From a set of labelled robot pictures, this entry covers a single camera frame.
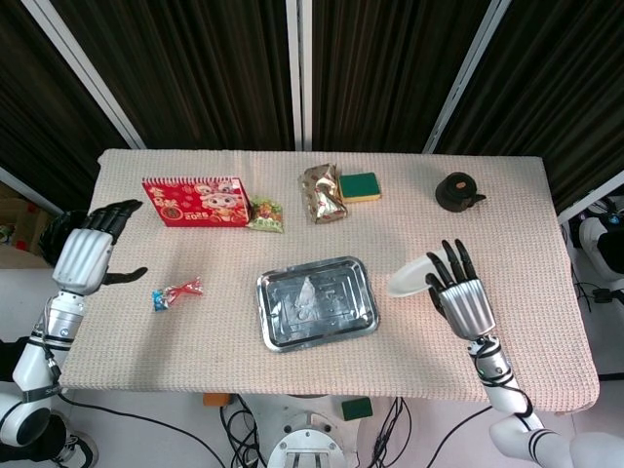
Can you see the green square pad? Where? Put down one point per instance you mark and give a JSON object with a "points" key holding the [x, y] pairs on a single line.
{"points": [[357, 409]]}

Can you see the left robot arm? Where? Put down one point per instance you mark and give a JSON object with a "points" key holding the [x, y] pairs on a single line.
{"points": [[34, 361]]}

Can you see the white upright frame post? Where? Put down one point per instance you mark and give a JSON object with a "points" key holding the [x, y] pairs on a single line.
{"points": [[299, 73]]}

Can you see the white low frame rail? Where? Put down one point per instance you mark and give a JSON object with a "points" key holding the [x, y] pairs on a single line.
{"points": [[590, 197], [29, 187]]}

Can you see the dark curtain panel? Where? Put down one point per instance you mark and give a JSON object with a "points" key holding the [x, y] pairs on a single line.
{"points": [[29, 97], [560, 97], [195, 73], [380, 73]]}

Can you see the beige waffle tablecloth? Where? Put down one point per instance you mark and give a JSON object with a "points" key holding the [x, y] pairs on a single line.
{"points": [[195, 351]]}

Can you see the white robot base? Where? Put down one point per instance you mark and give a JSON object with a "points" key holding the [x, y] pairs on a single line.
{"points": [[312, 434]]}

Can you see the cardboard box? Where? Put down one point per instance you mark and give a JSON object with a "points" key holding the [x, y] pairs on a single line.
{"points": [[24, 219]]}

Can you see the red blue candy wrapper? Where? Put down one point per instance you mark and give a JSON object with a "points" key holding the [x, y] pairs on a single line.
{"points": [[170, 295]]}

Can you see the white slanted frame post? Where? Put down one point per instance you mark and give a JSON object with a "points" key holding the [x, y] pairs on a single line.
{"points": [[468, 73], [83, 63]]}

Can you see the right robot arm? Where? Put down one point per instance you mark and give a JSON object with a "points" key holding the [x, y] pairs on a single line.
{"points": [[502, 385]]}

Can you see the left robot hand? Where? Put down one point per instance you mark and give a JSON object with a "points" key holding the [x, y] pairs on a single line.
{"points": [[83, 258]]}

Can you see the orange block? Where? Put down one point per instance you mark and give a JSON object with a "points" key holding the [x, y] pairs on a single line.
{"points": [[216, 400]]}

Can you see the green yellow sponge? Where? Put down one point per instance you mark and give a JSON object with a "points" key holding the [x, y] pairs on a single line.
{"points": [[360, 185]]}

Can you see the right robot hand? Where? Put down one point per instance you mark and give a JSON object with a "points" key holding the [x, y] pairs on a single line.
{"points": [[468, 307]]}

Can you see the gold snack package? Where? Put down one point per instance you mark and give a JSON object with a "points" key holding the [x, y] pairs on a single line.
{"points": [[322, 200]]}

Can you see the stainless steel tray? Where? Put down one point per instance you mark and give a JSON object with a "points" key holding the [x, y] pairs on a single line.
{"points": [[317, 302]]}

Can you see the black round cap object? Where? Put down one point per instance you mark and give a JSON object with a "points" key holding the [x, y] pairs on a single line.
{"points": [[456, 192]]}

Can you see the green snack packet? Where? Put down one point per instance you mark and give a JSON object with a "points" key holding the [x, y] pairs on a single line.
{"points": [[265, 217]]}

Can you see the red desk calendar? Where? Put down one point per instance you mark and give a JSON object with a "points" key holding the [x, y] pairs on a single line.
{"points": [[195, 205]]}

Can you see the white machine housing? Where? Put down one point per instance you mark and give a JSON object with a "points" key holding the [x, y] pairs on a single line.
{"points": [[592, 239]]}

